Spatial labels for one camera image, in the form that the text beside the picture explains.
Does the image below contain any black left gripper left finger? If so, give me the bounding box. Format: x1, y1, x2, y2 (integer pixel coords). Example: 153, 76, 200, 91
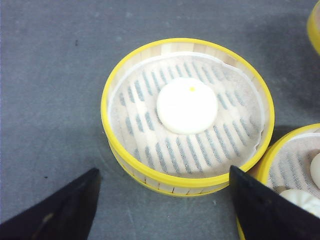
0, 168, 102, 240

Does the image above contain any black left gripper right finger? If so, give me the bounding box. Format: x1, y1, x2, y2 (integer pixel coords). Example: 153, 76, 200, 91
229, 165, 320, 240

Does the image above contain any bamboo steamer basket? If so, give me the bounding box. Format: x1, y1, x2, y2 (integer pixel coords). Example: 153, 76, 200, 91
231, 123, 320, 240

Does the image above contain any white bun front left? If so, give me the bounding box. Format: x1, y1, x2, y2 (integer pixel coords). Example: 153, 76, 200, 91
279, 189, 320, 218

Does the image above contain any white cloth liner front basket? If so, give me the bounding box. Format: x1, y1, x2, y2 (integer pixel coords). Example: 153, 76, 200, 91
266, 133, 320, 198

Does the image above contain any white bun front right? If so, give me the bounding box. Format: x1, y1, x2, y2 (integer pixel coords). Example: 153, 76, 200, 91
310, 153, 320, 188

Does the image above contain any white cloth steamer liner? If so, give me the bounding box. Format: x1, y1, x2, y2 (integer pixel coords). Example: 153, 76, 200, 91
108, 53, 266, 178

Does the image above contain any large white bun left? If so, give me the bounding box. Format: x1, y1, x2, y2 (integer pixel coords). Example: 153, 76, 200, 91
156, 77, 219, 135

